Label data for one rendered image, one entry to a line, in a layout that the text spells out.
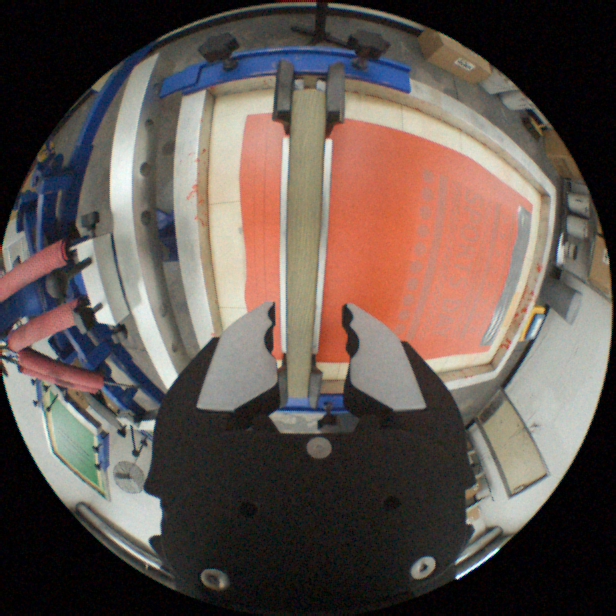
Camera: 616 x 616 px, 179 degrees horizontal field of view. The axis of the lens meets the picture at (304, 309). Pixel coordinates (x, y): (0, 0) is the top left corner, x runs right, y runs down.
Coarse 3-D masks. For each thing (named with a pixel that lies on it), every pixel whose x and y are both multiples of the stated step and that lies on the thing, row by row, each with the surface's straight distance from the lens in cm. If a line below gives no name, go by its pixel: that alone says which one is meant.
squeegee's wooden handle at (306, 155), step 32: (320, 96) 20; (320, 128) 19; (288, 160) 18; (320, 160) 18; (288, 192) 17; (320, 192) 17; (288, 224) 17; (320, 224) 18; (288, 256) 18; (288, 288) 19; (288, 320) 20; (288, 352) 23; (288, 384) 27
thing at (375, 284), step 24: (264, 264) 29; (336, 264) 29; (360, 264) 30; (384, 264) 31; (408, 264) 32; (264, 288) 30; (336, 288) 30; (360, 288) 31; (384, 288) 32; (336, 312) 32; (384, 312) 34; (336, 336) 34; (480, 336) 56; (336, 360) 38
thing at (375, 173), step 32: (256, 128) 31; (352, 128) 31; (384, 128) 33; (256, 160) 29; (352, 160) 29; (384, 160) 31; (416, 160) 33; (448, 160) 37; (256, 192) 28; (352, 192) 28; (384, 192) 30; (416, 192) 32; (480, 192) 42; (512, 192) 51; (256, 224) 28; (352, 224) 28; (384, 224) 30; (384, 256) 30
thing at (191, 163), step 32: (192, 96) 34; (384, 96) 35; (416, 96) 34; (448, 96) 39; (192, 128) 31; (480, 128) 41; (192, 160) 29; (512, 160) 50; (192, 192) 28; (544, 192) 64; (192, 224) 28; (544, 224) 64; (192, 256) 29; (544, 256) 63; (192, 288) 31; (192, 320) 34; (512, 320) 65; (448, 384) 54
